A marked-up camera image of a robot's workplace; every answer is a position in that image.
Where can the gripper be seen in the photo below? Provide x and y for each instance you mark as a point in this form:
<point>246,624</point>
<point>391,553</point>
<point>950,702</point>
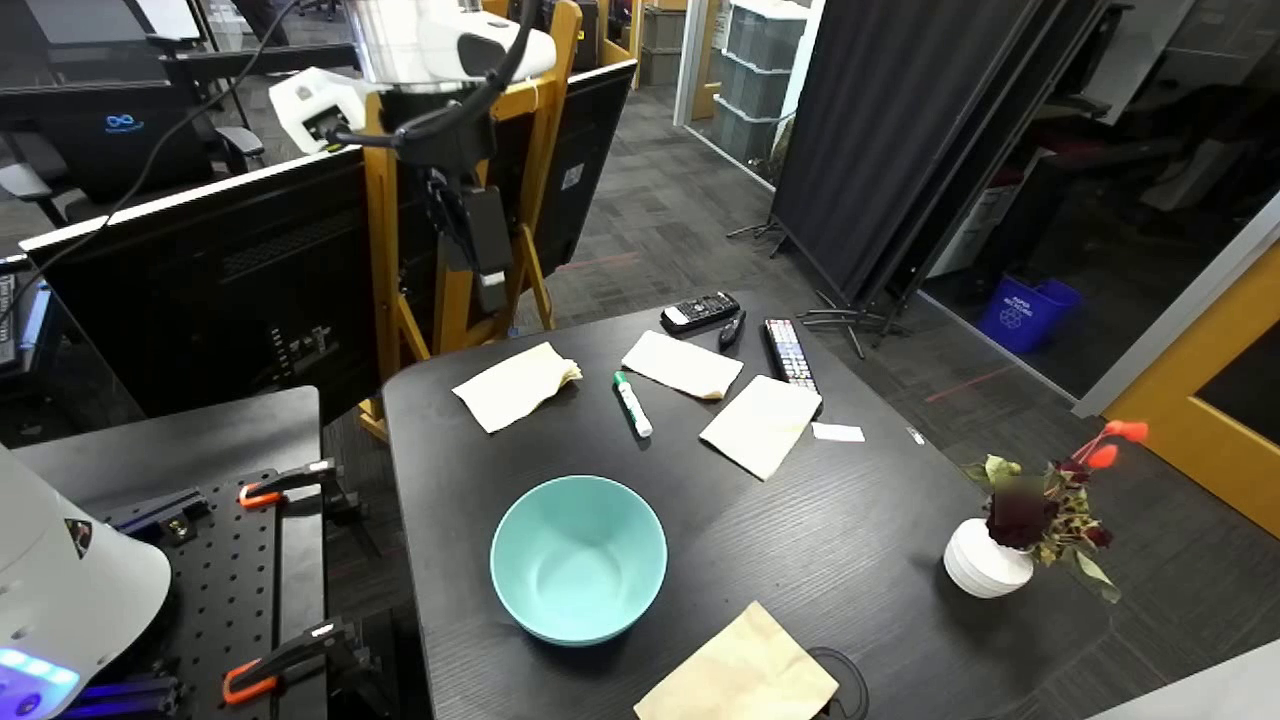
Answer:
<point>445,135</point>

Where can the wooden easel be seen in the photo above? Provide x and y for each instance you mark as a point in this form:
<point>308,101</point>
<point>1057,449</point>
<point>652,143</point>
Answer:
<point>385,260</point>

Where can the white paper napkin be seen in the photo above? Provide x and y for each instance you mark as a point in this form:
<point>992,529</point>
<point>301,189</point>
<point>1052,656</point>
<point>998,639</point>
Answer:
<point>515,388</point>
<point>762,426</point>
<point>682,364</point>

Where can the green and white marker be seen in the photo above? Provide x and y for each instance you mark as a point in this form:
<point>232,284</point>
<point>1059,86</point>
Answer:
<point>633,406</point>

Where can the short black remote control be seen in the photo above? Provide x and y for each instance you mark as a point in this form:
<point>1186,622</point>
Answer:
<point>700,311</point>

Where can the large black monitor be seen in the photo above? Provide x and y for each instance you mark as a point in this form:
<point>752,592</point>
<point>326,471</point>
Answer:
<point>200,290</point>

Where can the small black pen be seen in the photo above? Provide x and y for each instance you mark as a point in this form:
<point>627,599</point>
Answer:
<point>731,330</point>

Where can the orange and black clamp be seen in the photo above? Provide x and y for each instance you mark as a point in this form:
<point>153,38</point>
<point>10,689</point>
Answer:
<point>280,660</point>
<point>285,482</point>

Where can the stack of grey storage bins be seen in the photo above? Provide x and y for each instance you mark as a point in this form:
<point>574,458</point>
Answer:
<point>760,70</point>

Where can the teal bowl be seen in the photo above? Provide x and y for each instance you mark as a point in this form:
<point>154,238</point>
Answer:
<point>578,560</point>

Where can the long black remote control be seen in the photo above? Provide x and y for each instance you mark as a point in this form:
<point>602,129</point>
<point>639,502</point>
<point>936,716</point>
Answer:
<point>790,355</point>

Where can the office chair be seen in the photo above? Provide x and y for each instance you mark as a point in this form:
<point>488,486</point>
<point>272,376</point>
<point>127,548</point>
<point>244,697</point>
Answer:
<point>120,135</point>

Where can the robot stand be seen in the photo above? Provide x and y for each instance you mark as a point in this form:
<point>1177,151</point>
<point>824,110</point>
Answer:
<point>230,560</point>

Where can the small white card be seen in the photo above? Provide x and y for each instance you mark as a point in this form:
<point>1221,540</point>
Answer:
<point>838,432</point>

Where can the black screen divider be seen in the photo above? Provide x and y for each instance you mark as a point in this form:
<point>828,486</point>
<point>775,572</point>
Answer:
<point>880,140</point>

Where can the brown paper napkin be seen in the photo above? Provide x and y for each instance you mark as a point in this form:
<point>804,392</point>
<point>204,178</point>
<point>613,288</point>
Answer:
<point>740,672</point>

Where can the blue recycling bin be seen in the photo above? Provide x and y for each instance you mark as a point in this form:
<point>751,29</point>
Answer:
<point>1025,315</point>

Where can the white vase with flowers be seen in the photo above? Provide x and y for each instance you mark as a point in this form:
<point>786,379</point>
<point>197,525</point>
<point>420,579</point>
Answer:
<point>985,565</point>

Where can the yellow door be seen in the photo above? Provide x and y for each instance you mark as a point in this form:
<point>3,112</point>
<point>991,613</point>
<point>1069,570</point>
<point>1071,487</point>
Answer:
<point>1190,420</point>

